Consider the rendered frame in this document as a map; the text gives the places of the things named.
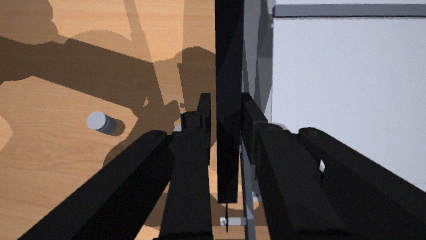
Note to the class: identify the grey cylinder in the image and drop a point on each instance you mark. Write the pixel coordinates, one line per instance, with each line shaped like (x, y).
(101, 122)

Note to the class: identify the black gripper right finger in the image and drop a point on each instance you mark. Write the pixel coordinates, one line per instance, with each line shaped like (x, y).
(369, 199)

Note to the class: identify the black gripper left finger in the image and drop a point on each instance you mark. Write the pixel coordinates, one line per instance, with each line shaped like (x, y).
(115, 202)

